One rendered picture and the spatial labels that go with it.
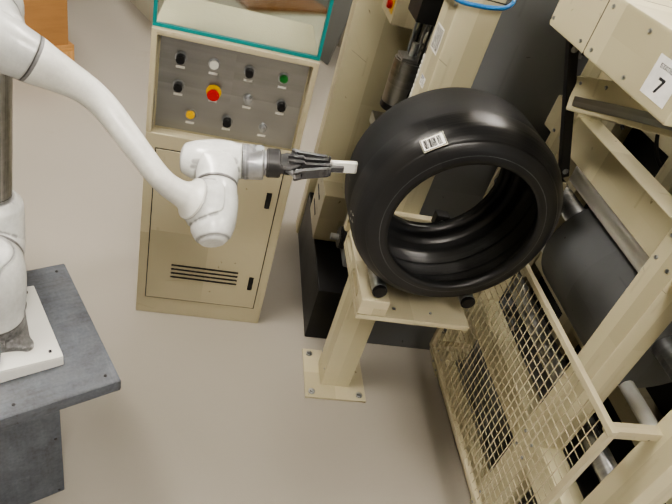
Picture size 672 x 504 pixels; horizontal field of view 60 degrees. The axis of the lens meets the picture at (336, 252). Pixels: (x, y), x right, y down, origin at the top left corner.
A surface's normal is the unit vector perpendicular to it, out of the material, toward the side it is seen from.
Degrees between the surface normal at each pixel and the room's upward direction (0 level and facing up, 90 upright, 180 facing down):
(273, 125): 90
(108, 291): 0
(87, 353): 0
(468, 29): 90
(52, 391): 0
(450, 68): 90
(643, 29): 90
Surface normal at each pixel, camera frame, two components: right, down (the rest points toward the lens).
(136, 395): 0.25, -0.77
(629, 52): -0.97, -0.14
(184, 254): 0.09, 0.63
